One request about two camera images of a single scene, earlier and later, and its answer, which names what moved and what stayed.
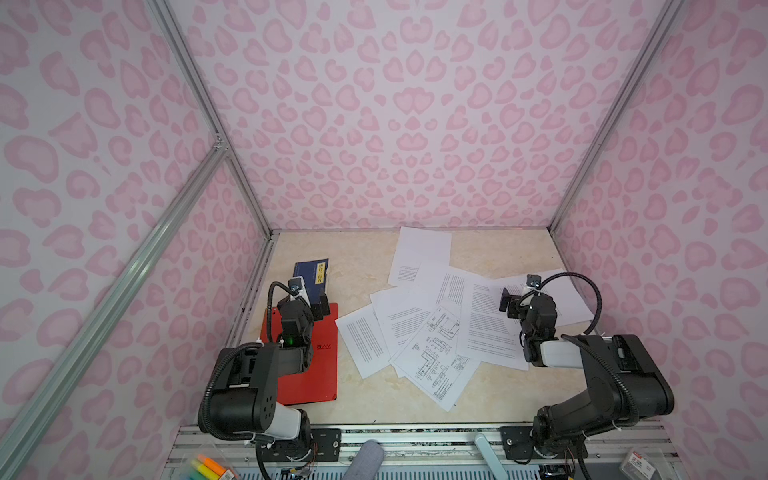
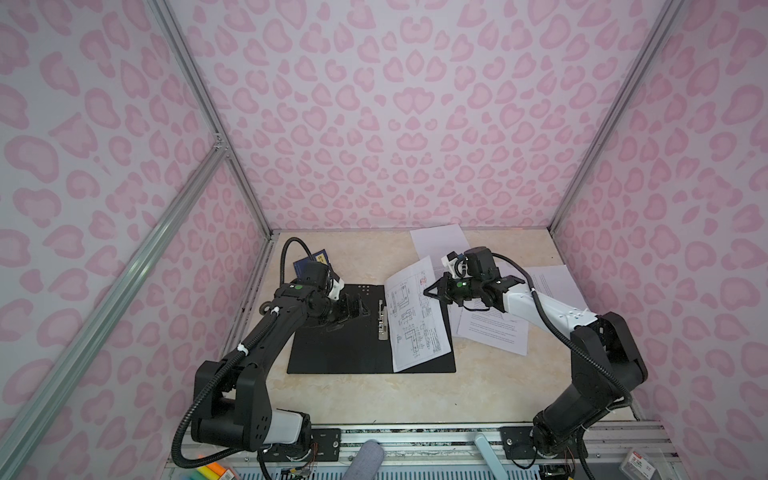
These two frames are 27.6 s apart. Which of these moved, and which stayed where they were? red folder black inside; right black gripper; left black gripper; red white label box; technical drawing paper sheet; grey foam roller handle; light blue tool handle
Moved: left black gripper; red folder black inside; right black gripper; technical drawing paper sheet
Stayed: red white label box; grey foam roller handle; light blue tool handle
